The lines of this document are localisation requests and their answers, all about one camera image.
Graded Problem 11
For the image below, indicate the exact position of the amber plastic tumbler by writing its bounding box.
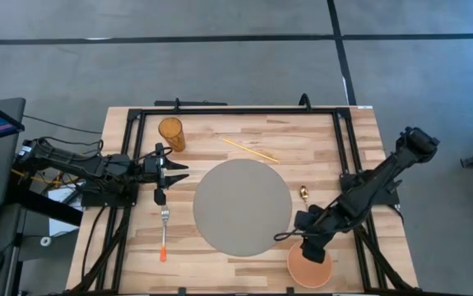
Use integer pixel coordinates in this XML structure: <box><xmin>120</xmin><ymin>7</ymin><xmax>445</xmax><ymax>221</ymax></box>
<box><xmin>157</xmin><ymin>117</ymin><xmax>187</xmax><ymax>153</ymax></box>

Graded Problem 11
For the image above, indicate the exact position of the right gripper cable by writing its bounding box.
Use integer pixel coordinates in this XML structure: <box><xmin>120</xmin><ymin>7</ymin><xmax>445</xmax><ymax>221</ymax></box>
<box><xmin>274</xmin><ymin>229</ymin><xmax>316</xmax><ymax>243</ymax></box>

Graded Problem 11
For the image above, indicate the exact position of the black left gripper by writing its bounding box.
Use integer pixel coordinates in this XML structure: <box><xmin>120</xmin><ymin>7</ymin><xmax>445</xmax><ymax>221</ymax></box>
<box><xmin>142</xmin><ymin>142</ymin><xmax>190</xmax><ymax>207</ymax></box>

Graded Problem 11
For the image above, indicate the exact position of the fork with orange handle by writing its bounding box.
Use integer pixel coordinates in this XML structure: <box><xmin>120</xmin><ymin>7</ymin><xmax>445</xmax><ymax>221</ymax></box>
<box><xmin>160</xmin><ymin>205</ymin><xmax>170</xmax><ymax>263</ymax></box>

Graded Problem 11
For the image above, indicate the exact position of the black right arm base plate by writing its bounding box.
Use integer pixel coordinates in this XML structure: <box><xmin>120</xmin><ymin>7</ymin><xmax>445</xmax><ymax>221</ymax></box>
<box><xmin>340</xmin><ymin>172</ymin><xmax>401</xmax><ymax>207</ymax></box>

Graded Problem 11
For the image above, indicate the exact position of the gold spoon with green handle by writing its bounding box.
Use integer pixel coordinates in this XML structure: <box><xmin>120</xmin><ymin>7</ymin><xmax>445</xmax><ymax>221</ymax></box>
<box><xmin>299</xmin><ymin>185</ymin><xmax>311</xmax><ymax>211</ymax></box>

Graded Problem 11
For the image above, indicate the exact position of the black aluminium table frame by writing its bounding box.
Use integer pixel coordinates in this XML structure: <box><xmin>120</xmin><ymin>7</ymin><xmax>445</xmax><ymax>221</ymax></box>
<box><xmin>65</xmin><ymin>93</ymin><xmax>420</xmax><ymax>296</ymax></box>

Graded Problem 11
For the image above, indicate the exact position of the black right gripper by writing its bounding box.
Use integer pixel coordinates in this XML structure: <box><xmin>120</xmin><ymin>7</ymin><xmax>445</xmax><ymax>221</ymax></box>
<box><xmin>294</xmin><ymin>204</ymin><xmax>338</xmax><ymax>265</ymax></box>

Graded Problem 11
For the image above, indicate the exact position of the orange bowl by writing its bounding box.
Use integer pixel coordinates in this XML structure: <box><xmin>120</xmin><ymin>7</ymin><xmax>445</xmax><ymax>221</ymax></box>
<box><xmin>286</xmin><ymin>240</ymin><xmax>334</xmax><ymax>289</ymax></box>

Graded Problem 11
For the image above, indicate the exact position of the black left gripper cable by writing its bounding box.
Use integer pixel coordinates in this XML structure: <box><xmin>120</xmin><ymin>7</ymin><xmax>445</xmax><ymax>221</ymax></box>
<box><xmin>136</xmin><ymin>146</ymin><xmax>174</xmax><ymax>162</ymax></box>

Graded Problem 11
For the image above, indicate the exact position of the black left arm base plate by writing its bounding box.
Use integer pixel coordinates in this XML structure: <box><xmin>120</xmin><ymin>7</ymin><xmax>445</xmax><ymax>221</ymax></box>
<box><xmin>80</xmin><ymin>180</ymin><xmax>141</xmax><ymax>208</ymax></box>

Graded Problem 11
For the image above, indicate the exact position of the yellow straw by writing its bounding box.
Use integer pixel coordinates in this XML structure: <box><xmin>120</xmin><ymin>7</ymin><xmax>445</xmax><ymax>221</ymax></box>
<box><xmin>221</xmin><ymin>137</ymin><xmax>281</xmax><ymax>164</ymax></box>

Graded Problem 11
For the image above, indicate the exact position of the round grey placemat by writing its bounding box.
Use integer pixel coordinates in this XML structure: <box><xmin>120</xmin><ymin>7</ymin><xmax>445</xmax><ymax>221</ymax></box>
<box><xmin>192</xmin><ymin>158</ymin><xmax>294</xmax><ymax>258</ymax></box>

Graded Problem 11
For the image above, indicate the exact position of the yellow cable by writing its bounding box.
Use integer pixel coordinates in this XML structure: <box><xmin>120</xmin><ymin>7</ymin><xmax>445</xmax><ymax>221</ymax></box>
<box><xmin>12</xmin><ymin>169</ymin><xmax>79</xmax><ymax>187</ymax></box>

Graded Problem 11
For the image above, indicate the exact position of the black floor cable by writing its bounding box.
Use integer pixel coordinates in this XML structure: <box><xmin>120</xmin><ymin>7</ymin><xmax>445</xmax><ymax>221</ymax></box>
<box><xmin>23</xmin><ymin>114</ymin><xmax>104</xmax><ymax>136</ymax></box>

